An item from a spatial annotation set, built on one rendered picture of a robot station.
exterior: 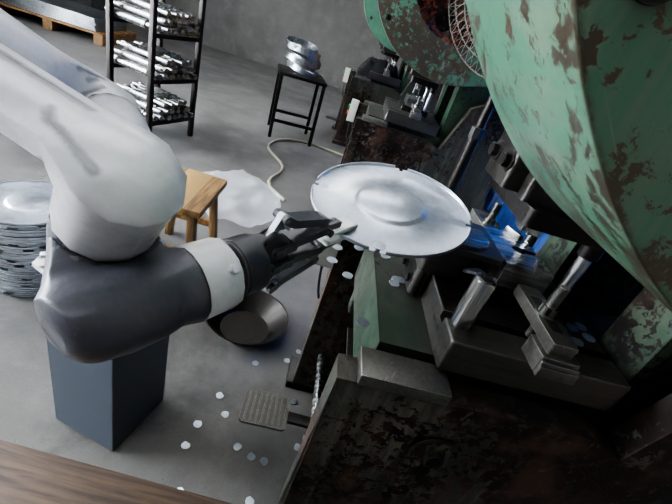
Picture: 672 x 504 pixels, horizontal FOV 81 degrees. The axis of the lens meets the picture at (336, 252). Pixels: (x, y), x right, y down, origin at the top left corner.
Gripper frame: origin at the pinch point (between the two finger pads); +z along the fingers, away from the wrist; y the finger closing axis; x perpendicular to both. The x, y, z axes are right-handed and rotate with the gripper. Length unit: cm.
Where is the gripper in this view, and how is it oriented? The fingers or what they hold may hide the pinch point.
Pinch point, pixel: (335, 230)
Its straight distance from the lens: 62.0
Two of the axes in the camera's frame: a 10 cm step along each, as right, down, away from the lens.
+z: 6.4, -2.7, 7.2
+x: -7.2, -5.4, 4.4
